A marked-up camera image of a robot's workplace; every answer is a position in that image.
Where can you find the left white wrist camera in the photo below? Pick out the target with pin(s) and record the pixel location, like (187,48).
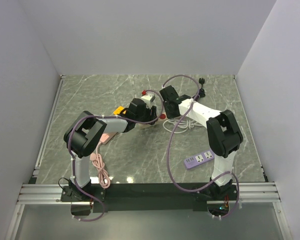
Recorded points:
(148,98)

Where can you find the purple power strip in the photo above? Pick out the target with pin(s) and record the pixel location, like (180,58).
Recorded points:
(198,159)

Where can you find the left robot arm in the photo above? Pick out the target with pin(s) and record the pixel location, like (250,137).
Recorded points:
(86,132)

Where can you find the beige red power strip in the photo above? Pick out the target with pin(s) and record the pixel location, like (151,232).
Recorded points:
(160,120)

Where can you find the yellow cube socket adapter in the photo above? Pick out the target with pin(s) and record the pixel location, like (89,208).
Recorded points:
(120,111)

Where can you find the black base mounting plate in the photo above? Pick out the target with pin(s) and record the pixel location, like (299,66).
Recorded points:
(150,196)

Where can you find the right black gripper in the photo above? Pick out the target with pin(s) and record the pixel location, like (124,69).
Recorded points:
(169,116)

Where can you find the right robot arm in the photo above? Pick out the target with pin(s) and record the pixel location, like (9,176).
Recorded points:
(223,132)

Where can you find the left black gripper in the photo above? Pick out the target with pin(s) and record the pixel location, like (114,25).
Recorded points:
(153,116)

